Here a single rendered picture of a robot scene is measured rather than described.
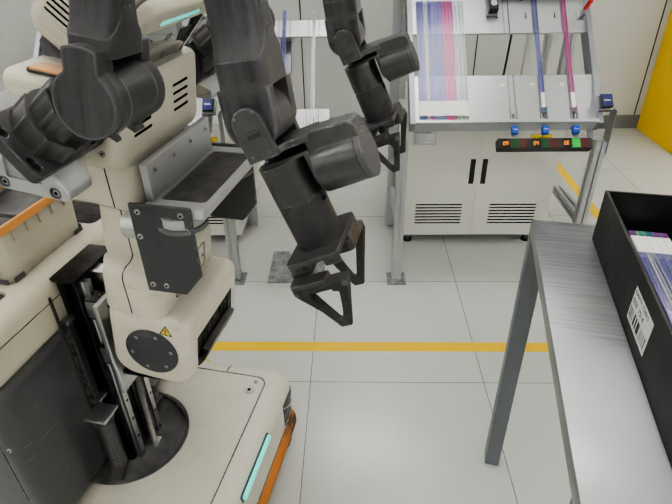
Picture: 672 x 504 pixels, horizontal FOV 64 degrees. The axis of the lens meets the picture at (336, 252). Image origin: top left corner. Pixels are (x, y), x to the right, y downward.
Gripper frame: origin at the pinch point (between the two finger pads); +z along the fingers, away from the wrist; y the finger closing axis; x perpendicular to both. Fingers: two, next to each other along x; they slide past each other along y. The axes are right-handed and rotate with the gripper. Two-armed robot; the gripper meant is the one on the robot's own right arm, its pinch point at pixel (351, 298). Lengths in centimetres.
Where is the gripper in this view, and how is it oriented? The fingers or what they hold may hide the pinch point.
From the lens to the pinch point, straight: 67.2
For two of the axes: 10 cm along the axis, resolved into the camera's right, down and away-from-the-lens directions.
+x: -8.9, 2.6, 3.7
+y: 2.0, -5.0, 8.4
